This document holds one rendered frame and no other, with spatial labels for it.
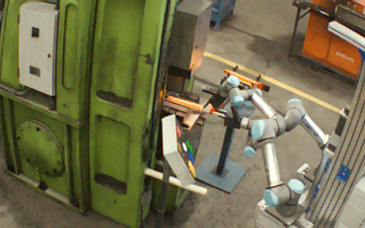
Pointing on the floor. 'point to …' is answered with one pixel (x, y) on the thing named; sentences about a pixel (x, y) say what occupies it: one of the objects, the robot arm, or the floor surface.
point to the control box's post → (163, 196)
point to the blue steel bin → (222, 9)
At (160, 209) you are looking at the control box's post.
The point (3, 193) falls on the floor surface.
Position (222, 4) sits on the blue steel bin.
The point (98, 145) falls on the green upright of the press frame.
